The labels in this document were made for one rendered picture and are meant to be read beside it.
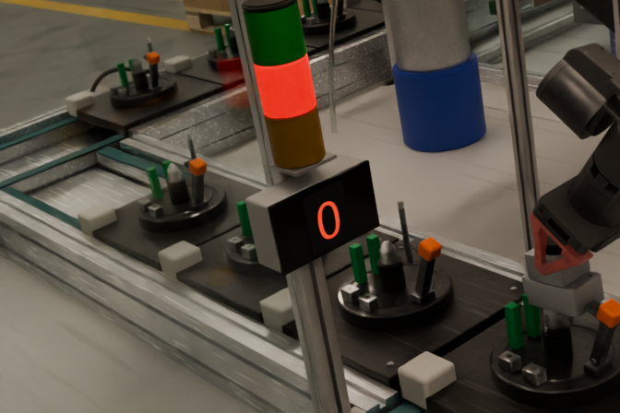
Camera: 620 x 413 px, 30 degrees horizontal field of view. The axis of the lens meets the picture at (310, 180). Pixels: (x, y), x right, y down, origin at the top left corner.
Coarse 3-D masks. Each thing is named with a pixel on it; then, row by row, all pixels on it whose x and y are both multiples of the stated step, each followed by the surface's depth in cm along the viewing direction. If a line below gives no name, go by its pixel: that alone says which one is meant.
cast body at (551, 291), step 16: (528, 256) 115; (560, 256) 113; (528, 272) 116; (560, 272) 112; (576, 272) 114; (592, 272) 115; (528, 288) 117; (544, 288) 115; (560, 288) 113; (576, 288) 112; (592, 288) 114; (544, 304) 116; (560, 304) 114; (576, 304) 112
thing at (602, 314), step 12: (612, 300) 112; (588, 312) 113; (600, 312) 111; (612, 312) 110; (600, 324) 112; (612, 324) 111; (600, 336) 113; (612, 336) 113; (600, 348) 113; (600, 360) 114
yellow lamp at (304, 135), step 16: (272, 128) 106; (288, 128) 105; (304, 128) 105; (320, 128) 107; (272, 144) 107; (288, 144) 106; (304, 144) 106; (320, 144) 107; (288, 160) 106; (304, 160) 106
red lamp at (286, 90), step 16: (288, 64) 103; (304, 64) 104; (256, 80) 105; (272, 80) 103; (288, 80) 103; (304, 80) 104; (272, 96) 104; (288, 96) 104; (304, 96) 104; (272, 112) 105; (288, 112) 104; (304, 112) 105
